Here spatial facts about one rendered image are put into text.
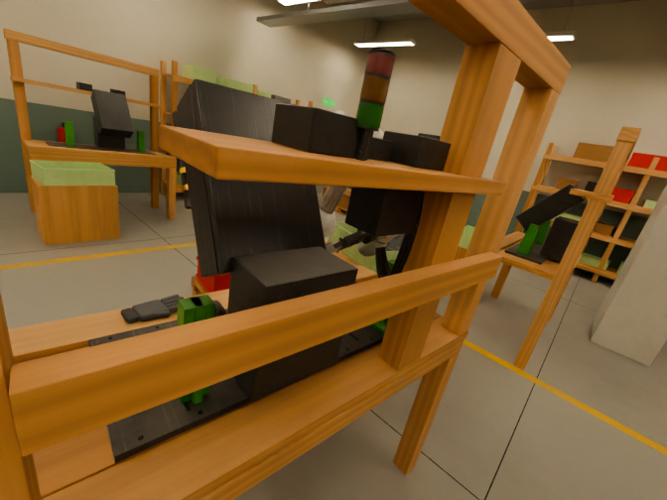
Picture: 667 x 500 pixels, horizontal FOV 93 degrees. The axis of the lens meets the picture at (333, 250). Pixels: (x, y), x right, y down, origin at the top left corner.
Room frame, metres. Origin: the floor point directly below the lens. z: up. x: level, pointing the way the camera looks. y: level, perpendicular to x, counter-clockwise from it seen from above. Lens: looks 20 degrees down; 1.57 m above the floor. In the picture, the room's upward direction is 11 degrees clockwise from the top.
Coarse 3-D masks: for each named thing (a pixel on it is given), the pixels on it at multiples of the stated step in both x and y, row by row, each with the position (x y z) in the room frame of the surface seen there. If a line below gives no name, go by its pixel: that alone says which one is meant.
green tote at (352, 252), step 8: (336, 224) 2.31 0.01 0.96; (344, 224) 2.43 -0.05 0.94; (336, 232) 2.28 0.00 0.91; (344, 232) 2.19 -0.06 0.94; (352, 232) 2.48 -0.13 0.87; (328, 240) 2.36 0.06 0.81; (336, 240) 2.27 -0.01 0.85; (352, 248) 2.09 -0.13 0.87; (352, 256) 2.08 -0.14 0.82; (360, 256) 2.01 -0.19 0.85; (392, 256) 1.93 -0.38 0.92; (360, 264) 1.99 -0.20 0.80; (368, 264) 1.93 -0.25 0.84; (376, 272) 1.87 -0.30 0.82
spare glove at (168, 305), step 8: (176, 296) 1.00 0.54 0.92; (144, 304) 0.91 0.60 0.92; (152, 304) 0.92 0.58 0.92; (160, 304) 0.93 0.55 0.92; (168, 304) 0.94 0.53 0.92; (176, 304) 0.95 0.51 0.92; (120, 312) 0.85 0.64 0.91; (128, 312) 0.85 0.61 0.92; (136, 312) 0.86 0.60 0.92; (144, 312) 0.86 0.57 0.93; (152, 312) 0.87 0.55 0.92; (160, 312) 0.88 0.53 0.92; (168, 312) 0.89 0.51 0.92; (128, 320) 0.82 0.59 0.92; (136, 320) 0.83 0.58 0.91; (144, 320) 0.85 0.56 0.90
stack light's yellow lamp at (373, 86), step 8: (368, 80) 0.65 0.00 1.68; (376, 80) 0.64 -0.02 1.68; (384, 80) 0.65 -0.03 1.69; (368, 88) 0.65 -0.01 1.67; (376, 88) 0.64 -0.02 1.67; (384, 88) 0.65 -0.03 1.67; (360, 96) 0.66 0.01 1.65; (368, 96) 0.64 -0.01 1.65; (376, 96) 0.64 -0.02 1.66; (384, 96) 0.65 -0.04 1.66
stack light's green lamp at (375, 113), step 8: (360, 104) 0.65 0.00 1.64; (368, 104) 0.64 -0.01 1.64; (376, 104) 0.65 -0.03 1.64; (360, 112) 0.65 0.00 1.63; (368, 112) 0.64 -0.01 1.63; (376, 112) 0.65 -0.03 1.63; (360, 120) 0.65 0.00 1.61; (368, 120) 0.64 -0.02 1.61; (376, 120) 0.65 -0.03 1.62; (368, 128) 0.64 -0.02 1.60; (376, 128) 0.65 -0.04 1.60
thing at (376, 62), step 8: (376, 48) 0.65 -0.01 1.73; (368, 56) 0.66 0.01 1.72; (376, 56) 0.64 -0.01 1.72; (384, 56) 0.64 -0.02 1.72; (392, 56) 0.66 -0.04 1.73; (368, 64) 0.65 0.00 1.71; (376, 64) 0.64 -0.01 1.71; (384, 64) 0.64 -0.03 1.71; (392, 64) 0.66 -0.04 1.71; (368, 72) 0.65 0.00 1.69; (376, 72) 0.64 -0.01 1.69; (384, 72) 0.65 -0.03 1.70
